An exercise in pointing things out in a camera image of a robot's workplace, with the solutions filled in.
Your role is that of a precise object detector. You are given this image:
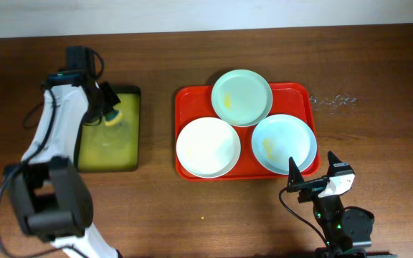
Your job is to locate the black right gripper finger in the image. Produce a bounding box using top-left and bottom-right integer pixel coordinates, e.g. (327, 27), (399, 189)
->
(286, 157), (304, 192)
(328, 150), (343, 167)

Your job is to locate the yellow green scrub sponge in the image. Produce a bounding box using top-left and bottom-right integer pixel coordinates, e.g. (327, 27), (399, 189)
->
(104, 110), (123, 127)

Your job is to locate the white plate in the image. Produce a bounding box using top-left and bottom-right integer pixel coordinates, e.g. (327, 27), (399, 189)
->
(176, 117), (241, 179)

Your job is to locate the mint green plate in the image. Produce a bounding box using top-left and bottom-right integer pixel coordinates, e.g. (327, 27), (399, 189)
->
(211, 70), (273, 127)

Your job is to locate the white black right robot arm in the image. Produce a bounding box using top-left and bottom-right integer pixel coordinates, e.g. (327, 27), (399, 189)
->
(280, 151), (375, 257)

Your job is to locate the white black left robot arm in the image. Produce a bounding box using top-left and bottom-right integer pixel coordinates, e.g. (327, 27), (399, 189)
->
(1, 71), (121, 257)

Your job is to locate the black tub of yellow water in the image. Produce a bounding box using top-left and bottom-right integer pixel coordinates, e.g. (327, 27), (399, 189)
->
(75, 85), (141, 173)

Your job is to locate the light blue plate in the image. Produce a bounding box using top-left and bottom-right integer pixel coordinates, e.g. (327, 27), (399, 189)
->
(251, 114), (318, 175)

